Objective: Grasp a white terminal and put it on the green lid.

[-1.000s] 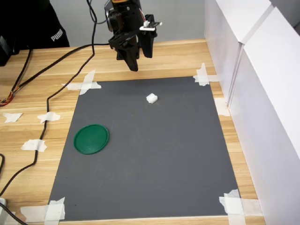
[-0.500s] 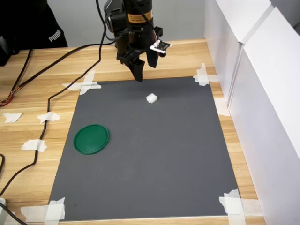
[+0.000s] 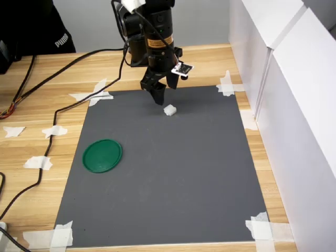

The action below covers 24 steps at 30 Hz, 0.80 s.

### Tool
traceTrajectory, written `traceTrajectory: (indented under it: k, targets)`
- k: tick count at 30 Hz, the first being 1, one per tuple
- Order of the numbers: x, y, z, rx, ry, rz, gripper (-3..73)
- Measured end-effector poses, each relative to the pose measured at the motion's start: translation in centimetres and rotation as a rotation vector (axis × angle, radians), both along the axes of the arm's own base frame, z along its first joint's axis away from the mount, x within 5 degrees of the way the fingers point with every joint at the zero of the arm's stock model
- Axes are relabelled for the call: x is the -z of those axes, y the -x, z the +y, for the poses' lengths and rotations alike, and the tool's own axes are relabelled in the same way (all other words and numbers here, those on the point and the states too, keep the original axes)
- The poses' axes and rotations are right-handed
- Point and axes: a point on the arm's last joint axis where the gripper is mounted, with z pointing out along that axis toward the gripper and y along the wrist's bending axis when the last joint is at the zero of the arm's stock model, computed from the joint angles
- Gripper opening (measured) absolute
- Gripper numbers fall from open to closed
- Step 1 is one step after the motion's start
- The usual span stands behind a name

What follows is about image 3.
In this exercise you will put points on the person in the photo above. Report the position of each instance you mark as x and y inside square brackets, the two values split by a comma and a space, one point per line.
[39, 26]

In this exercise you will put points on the small white plastic terminal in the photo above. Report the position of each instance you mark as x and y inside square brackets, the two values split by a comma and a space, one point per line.
[169, 110]

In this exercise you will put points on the white partition panel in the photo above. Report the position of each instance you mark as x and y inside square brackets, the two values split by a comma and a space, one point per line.
[249, 39]
[302, 131]

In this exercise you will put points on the dark grey mat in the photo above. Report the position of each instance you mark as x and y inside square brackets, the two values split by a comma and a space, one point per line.
[170, 170]

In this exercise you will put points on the round green lid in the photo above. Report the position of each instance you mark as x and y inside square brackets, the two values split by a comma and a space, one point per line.
[102, 156]

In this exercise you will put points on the small white adapter box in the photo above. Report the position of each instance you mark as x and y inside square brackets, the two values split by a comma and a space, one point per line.
[3, 226]

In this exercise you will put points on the black box device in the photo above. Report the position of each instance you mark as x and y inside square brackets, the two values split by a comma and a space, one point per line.
[4, 57]

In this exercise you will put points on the small gripper camera board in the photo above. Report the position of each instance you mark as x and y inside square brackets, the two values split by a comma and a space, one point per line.
[183, 69]

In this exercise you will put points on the white tape piece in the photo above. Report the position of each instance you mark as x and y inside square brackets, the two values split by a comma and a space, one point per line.
[101, 95]
[262, 231]
[61, 236]
[56, 130]
[36, 162]
[13, 131]
[248, 120]
[227, 88]

